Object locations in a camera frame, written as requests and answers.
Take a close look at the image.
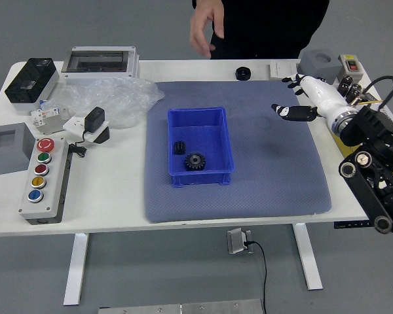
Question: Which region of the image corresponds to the person's right hand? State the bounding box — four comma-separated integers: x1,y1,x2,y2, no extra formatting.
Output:
189,0,225,60

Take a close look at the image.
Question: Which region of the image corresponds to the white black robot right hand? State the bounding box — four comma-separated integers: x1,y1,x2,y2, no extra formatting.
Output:
271,73,354,130

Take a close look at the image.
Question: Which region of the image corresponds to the big black gear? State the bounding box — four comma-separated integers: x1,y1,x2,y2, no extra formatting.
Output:
183,152,206,173

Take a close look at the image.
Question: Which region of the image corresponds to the yellow white cardboard box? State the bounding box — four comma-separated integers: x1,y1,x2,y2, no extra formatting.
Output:
333,99,393,184

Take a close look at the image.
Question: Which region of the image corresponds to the grey distribution box clear lid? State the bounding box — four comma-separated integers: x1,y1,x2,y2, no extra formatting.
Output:
61,46,141,86

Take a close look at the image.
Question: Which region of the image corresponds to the grey five-button control box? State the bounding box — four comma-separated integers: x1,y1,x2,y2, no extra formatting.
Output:
18,137,73,226

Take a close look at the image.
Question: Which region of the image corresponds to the grey block with round hole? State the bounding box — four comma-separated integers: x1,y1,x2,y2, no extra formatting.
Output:
297,48,344,83

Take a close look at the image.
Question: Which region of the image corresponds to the person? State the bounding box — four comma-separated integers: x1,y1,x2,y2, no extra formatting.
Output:
191,0,331,60

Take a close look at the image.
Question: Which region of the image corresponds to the blue plastic bin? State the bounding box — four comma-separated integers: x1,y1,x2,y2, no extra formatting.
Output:
167,107,236,189

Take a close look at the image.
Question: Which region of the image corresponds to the clear plastic bag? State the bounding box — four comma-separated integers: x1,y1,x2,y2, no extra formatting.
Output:
47,77,166,130

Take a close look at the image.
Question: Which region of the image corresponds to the grey-blue mat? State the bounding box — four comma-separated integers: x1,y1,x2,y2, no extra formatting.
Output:
143,80,333,224

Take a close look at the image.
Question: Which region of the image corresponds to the black table control panel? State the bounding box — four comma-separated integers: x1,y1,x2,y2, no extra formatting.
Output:
333,219,371,229

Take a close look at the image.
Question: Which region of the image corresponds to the black power adapter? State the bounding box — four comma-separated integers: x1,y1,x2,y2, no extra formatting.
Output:
83,106,106,134

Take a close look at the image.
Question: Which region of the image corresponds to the white table leg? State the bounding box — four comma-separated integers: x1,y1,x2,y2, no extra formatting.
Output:
293,223,324,291
62,232,90,307

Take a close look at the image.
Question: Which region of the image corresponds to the silver floor socket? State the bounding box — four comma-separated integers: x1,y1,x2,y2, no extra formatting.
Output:
227,228,255,255

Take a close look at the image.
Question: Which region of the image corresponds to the white circuit breaker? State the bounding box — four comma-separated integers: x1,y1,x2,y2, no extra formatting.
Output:
31,107,71,135

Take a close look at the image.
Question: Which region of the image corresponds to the grey block with square hole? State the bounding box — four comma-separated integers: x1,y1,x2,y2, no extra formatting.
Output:
0,122,37,176

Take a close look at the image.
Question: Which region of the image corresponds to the grey metal plate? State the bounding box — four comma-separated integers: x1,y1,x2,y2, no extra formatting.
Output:
98,298,265,314

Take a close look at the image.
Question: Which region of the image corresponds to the grey two-button switch box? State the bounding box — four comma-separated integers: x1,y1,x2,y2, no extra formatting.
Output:
339,53,365,79

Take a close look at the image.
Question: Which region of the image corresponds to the white wall switch panel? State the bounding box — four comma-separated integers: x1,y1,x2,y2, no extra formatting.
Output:
269,60,298,80

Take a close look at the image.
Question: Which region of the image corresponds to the black round ring nut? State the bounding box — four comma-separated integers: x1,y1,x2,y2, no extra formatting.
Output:
234,66,253,81

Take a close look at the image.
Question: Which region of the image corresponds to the black adapter cord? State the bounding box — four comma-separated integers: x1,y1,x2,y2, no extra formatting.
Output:
67,130,89,158

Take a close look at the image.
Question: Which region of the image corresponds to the black enclosure with grey base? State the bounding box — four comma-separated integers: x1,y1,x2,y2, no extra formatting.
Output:
4,58,60,115

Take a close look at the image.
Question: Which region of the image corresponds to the black floor cable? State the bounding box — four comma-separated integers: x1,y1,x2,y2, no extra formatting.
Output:
244,240,269,314

